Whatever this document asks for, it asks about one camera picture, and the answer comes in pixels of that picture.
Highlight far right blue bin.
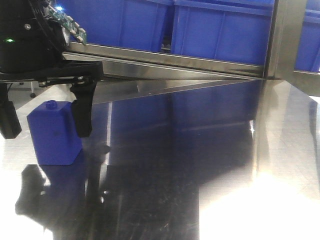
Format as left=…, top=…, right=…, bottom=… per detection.
left=295, top=0, right=320, bottom=73

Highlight blue plastic bin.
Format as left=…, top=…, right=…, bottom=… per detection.
left=170, top=0, right=273, bottom=65
left=56, top=0, right=173, bottom=52

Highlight background wheeled steel table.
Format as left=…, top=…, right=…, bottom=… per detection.
left=8, top=82, right=44, bottom=98

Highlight right blue plastic bin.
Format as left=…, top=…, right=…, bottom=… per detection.
left=170, top=0, right=273, bottom=65

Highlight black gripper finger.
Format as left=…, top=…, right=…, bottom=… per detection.
left=70, top=79, right=97, bottom=138
left=0, top=83, right=22, bottom=140

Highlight left blue plastic bin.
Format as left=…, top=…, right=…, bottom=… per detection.
left=56, top=0, right=173, bottom=52

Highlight stainless steel shelf frame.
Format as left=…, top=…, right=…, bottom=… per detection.
left=64, top=0, right=320, bottom=97

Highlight green circuit board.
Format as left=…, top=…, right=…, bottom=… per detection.
left=48, top=3, right=87, bottom=46

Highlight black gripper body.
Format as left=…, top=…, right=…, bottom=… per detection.
left=0, top=0, right=104, bottom=85

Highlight blue bottle without cap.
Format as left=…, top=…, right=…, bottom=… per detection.
left=27, top=100, right=82, bottom=166

